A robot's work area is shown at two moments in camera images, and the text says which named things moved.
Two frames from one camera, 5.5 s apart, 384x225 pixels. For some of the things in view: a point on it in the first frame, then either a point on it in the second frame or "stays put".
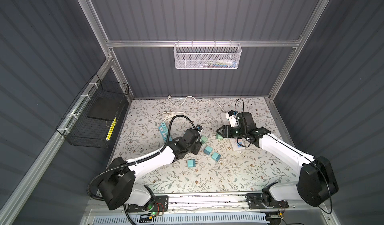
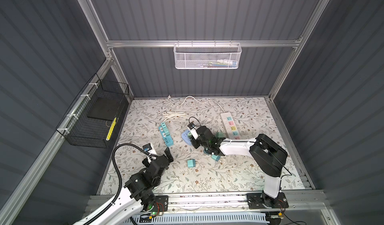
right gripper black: [226, 129] -> [195, 145]
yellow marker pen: [108, 136] stays put
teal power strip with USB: [163, 131] stays put
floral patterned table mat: [229, 159] stays put
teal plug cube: [216, 156] stays put
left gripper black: [198, 145] -> [168, 155]
